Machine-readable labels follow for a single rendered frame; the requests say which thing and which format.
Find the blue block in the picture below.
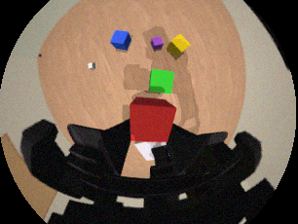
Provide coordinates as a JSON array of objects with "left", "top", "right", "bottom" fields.
[{"left": 110, "top": 30, "right": 132, "bottom": 50}]

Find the small purple block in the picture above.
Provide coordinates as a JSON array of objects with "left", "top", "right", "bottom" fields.
[{"left": 150, "top": 37, "right": 164, "bottom": 50}]

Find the red block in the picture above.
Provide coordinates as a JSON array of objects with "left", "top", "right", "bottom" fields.
[{"left": 130, "top": 96, "right": 177, "bottom": 143}]

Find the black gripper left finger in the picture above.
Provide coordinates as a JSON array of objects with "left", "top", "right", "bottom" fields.
[{"left": 67, "top": 119, "right": 130, "bottom": 175}]

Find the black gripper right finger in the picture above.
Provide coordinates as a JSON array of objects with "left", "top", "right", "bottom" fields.
[{"left": 166, "top": 124, "right": 228, "bottom": 175}]

